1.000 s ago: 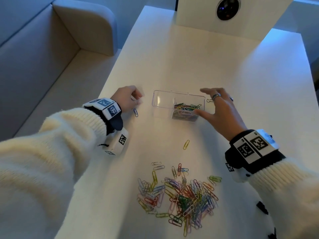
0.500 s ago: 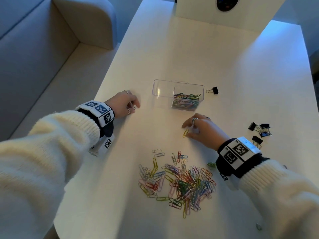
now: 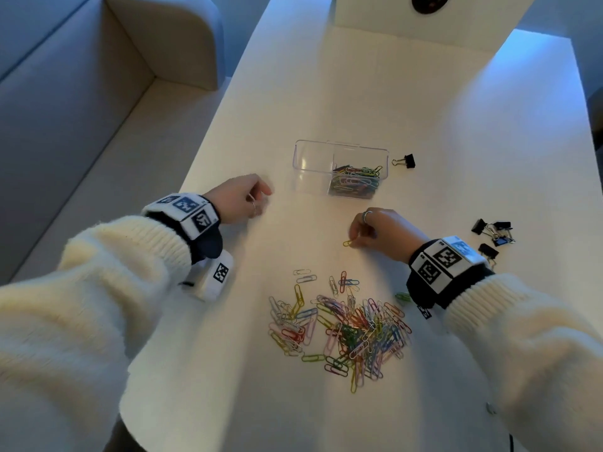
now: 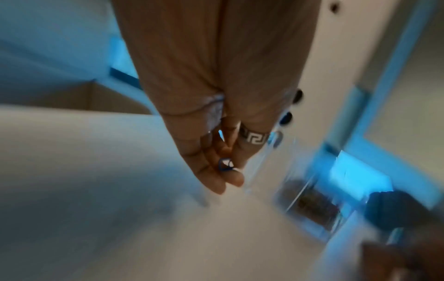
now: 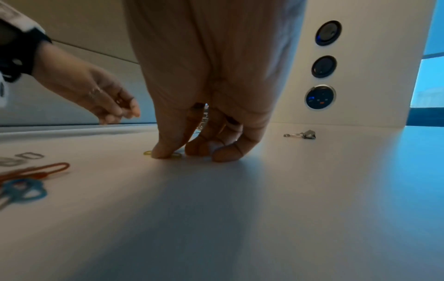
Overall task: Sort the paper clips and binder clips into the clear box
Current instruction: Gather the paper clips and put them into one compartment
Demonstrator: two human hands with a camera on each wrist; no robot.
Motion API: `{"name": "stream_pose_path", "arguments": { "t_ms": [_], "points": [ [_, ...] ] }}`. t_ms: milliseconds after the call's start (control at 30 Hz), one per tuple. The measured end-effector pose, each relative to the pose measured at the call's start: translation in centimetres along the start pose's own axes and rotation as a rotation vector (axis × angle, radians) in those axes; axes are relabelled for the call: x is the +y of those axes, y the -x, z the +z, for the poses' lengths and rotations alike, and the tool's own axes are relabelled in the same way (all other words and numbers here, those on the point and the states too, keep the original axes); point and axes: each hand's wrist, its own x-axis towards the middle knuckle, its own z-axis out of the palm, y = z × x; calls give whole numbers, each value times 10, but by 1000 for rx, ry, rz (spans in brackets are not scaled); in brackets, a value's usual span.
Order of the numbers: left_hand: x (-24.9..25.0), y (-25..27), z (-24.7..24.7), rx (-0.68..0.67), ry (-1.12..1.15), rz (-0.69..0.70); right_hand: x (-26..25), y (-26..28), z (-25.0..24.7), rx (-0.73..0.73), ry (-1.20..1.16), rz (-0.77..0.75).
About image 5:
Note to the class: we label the long beige sofa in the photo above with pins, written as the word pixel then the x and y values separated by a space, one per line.
pixel 86 27

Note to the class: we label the white socket panel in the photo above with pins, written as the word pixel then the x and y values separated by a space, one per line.
pixel 374 68

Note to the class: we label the black round socket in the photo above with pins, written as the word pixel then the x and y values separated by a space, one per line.
pixel 328 33
pixel 323 66

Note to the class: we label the single black binder clip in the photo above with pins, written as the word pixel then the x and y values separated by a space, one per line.
pixel 308 134

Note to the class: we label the window with roller blind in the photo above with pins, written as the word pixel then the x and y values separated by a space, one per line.
pixel 428 82

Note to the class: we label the left marker wristband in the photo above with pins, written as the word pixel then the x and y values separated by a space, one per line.
pixel 17 49

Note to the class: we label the single yellow paper clip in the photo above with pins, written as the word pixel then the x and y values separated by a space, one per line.
pixel 176 155

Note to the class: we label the person's right hand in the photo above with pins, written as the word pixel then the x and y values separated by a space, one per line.
pixel 215 55

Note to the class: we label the person's left hand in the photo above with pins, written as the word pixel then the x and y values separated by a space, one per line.
pixel 79 79

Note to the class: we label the silver-rimmed round socket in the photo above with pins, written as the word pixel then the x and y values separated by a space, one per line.
pixel 320 97

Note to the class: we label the pile of coloured paper clips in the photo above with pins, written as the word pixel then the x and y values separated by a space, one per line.
pixel 24 189

